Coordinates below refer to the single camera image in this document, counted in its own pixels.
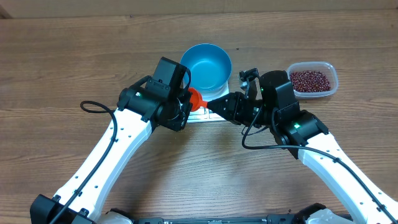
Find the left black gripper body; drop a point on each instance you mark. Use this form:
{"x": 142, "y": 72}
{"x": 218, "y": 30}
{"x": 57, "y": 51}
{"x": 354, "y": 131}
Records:
{"x": 181, "y": 106}

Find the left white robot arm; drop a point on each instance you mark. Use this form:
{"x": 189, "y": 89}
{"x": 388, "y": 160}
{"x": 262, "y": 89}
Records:
{"x": 143, "y": 106}

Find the red measuring scoop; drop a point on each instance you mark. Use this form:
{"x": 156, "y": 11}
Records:
{"x": 196, "y": 100}

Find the red adzuki beans in container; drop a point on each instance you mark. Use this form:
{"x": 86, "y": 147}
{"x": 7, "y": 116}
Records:
{"x": 310, "y": 81}

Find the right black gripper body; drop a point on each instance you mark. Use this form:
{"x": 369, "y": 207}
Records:
{"x": 237, "y": 109}

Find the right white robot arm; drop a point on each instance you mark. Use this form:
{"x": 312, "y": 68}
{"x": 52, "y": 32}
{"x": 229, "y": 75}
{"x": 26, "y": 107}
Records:
{"x": 268, "y": 100}

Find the teal plastic bowl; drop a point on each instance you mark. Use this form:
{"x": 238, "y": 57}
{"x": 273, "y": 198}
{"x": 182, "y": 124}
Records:
{"x": 210, "y": 66}

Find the clear plastic food container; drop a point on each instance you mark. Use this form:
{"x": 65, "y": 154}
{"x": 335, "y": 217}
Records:
{"x": 324, "y": 67}

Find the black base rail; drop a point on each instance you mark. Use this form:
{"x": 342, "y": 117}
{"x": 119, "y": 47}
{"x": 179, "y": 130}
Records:
{"x": 113, "y": 217}

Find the white digital kitchen scale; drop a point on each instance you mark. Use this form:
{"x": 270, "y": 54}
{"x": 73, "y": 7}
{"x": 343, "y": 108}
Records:
{"x": 204, "y": 115}

